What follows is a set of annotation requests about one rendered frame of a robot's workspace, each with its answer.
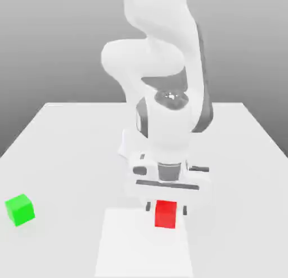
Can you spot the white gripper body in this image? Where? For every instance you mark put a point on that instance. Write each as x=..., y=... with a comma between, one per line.
x=168, y=193

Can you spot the small red cube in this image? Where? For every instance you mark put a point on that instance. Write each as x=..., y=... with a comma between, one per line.
x=165, y=215

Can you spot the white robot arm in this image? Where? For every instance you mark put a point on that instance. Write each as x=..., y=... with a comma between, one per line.
x=166, y=129

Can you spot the small green cube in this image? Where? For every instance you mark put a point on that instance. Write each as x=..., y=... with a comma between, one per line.
x=20, y=210

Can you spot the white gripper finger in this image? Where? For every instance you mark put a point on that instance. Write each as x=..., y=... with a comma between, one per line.
x=184, y=210
x=148, y=206

